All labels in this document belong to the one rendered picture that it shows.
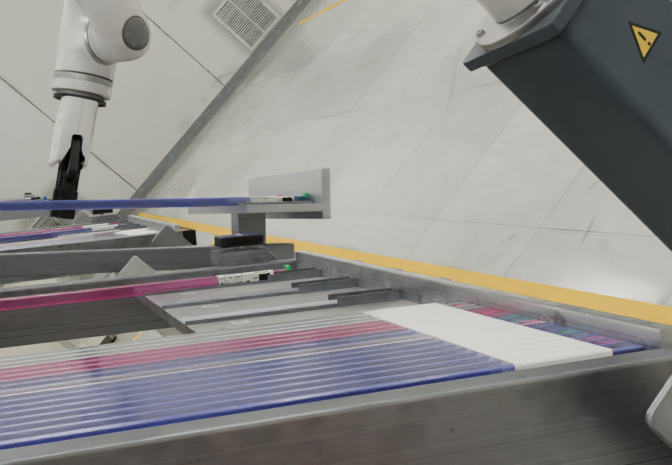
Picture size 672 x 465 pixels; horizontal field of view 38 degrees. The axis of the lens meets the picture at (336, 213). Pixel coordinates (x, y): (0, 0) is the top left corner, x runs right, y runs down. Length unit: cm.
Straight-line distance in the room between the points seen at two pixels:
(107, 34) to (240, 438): 100
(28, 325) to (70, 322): 4
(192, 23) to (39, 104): 148
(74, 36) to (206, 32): 736
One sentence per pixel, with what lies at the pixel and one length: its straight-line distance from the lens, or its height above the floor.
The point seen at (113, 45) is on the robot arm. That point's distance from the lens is 139.
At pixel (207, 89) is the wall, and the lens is 874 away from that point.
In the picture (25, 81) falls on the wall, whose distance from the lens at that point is 855.
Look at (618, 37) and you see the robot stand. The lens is 123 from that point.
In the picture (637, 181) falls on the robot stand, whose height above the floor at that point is 43.
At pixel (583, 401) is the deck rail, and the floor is 76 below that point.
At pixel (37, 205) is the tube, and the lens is 123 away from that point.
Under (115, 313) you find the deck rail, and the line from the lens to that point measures 111.
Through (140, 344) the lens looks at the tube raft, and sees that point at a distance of 67.
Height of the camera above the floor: 104
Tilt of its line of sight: 16 degrees down
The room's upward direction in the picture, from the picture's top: 49 degrees counter-clockwise
